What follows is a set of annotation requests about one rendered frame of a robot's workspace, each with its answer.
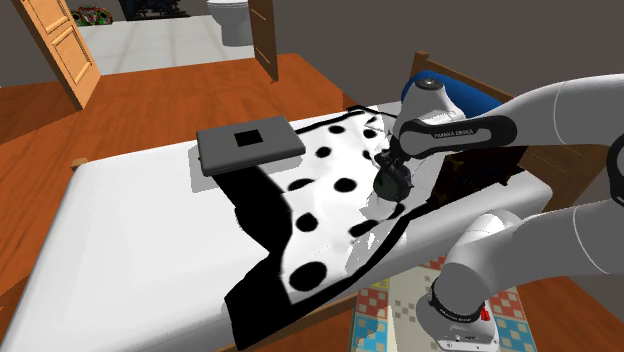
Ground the white blanket with black dots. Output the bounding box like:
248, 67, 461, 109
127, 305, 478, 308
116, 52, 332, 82
213, 104, 527, 351

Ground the dark brown wooden door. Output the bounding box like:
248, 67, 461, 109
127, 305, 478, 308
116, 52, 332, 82
247, 0, 281, 83

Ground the patterned robot stand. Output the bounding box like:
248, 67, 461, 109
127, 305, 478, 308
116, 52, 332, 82
349, 255, 540, 352

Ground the blue pillow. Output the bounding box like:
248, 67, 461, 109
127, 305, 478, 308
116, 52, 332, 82
401, 69, 504, 120

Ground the red and green toy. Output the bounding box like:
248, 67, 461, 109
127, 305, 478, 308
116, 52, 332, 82
69, 4, 115, 28

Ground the white toilet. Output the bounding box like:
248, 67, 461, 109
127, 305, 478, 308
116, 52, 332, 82
206, 0, 255, 48

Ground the light orange wooden door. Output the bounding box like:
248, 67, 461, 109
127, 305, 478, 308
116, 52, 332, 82
10, 0, 103, 111

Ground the wooden bed with white mattress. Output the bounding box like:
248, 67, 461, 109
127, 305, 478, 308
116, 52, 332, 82
0, 50, 606, 352

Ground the grey closed laptop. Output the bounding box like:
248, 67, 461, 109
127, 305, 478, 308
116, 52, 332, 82
195, 115, 308, 178

